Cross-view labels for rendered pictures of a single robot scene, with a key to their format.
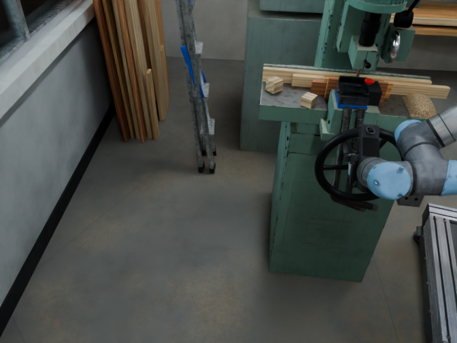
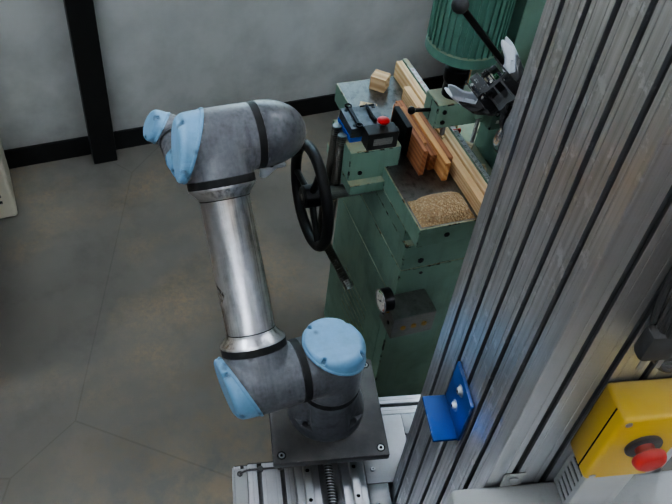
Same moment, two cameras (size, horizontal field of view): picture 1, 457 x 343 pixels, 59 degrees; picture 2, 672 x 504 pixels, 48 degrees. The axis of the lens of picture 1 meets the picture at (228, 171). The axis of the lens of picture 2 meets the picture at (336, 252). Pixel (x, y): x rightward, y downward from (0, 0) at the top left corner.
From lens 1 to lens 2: 1.82 m
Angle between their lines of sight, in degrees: 44
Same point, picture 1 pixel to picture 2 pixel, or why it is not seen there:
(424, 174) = (167, 138)
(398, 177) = (151, 122)
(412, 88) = (470, 191)
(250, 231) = not seen: hidden behind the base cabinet
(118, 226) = (305, 164)
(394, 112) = (405, 187)
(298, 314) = not seen: hidden behind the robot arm
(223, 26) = not seen: outside the picture
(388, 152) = (390, 235)
